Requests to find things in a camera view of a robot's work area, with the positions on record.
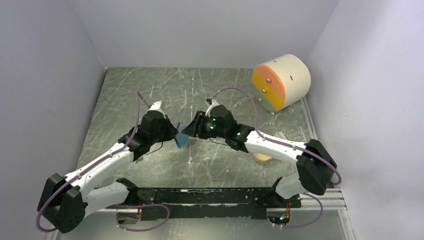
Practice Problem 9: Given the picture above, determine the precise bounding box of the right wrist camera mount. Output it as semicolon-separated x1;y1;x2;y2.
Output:
205;98;220;117

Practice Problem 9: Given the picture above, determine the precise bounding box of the aluminium rail frame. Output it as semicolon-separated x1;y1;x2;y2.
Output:
56;99;349;213

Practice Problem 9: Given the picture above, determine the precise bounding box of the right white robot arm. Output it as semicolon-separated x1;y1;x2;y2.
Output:
182;105;337;207

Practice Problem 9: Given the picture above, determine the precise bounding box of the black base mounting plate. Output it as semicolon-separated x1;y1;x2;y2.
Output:
122;187;302;221

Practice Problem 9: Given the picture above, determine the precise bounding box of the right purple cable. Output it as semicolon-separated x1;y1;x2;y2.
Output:
206;86;342;230

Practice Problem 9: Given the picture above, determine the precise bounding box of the beige oval tray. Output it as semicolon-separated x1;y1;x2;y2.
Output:
251;131;289;164

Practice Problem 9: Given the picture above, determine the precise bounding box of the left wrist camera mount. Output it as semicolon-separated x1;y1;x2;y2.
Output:
148;100;166;118

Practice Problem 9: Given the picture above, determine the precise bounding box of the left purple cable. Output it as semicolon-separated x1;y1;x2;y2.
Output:
35;90;171;233

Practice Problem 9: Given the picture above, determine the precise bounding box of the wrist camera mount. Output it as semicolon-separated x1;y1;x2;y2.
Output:
205;98;220;117
148;100;166;118

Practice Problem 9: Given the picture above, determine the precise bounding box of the purple cable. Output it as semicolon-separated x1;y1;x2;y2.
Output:
35;90;171;233
206;86;342;230

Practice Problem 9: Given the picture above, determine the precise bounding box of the beige cylindrical drawer box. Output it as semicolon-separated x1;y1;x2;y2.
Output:
251;54;311;113

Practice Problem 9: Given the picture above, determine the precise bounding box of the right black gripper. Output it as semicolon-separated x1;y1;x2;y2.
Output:
181;111;228;140

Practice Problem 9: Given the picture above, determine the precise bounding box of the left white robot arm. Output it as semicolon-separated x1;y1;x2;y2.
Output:
35;108;178;233

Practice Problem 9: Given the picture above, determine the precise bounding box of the blue card holder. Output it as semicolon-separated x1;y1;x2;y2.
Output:
174;121;189;149

